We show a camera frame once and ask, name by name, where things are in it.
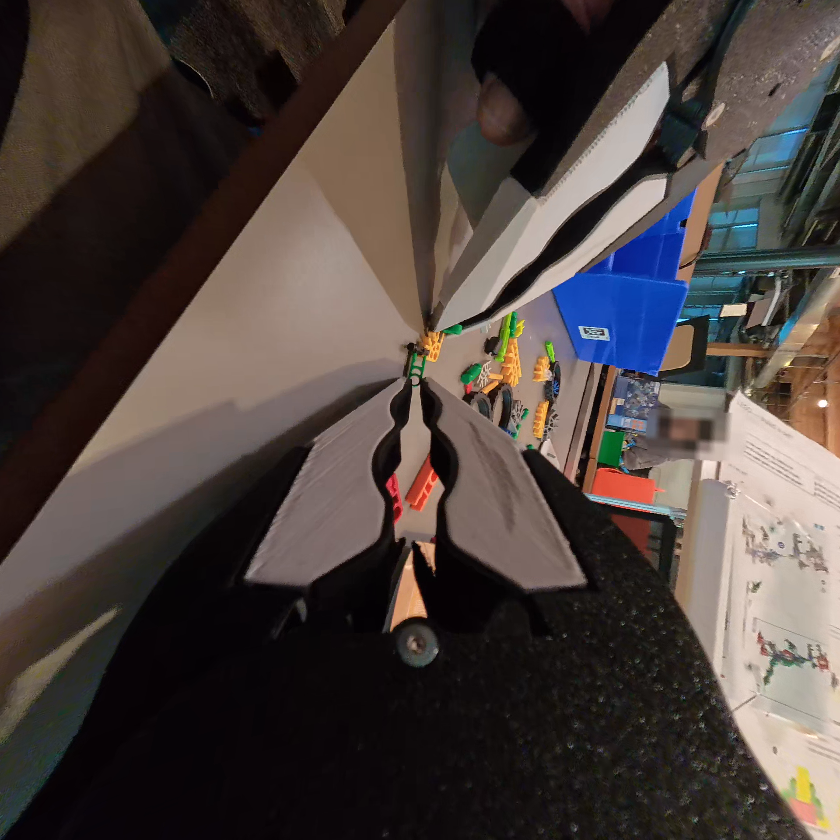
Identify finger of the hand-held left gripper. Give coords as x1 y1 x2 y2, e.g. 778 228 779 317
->
436 174 672 332
428 62 672 328

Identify person's left hand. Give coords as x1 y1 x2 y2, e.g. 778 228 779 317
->
477 71 534 147

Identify orange box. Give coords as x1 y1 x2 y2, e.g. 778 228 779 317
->
591 467 657 505

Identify dark grey chair seat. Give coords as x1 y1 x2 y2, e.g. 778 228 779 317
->
141 0 349 129

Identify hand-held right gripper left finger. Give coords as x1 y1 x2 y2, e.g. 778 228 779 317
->
245 379 412 632

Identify blue plastic bin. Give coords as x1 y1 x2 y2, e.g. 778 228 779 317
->
553 190 697 376

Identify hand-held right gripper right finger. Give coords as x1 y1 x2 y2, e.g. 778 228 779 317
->
410 379 588 635

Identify orange connector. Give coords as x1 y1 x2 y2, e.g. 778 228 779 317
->
405 454 439 513

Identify blue printed box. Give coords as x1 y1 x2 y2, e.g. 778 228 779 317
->
607 375 660 431

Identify person's grey trousers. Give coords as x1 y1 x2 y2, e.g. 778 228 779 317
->
0 0 175 253

